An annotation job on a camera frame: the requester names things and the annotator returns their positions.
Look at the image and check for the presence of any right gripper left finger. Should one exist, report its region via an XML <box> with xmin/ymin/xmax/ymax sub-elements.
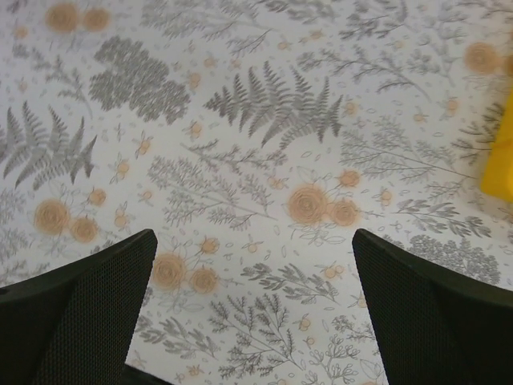
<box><xmin>1</xmin><ymin>229</ymin><xmax>157</xmax><ymax>384</ymax></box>

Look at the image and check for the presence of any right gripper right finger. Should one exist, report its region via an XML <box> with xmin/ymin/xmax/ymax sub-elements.
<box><xmin>352</xmin><ymin>229</ymin><xmax>512</xmax><ymax>384</ymax></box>

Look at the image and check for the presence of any yellow plastic bin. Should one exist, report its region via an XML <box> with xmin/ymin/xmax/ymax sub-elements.
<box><xmin>480</xmin><ymin>93</ymin><xmax>513</xmax><ymax>203</ymax></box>

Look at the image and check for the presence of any floral patterned table mat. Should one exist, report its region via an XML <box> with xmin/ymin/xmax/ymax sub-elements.
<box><xmin>1</xmin><ymin>1</ymin><xmax>512</xmax><ymax>384</ymax></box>

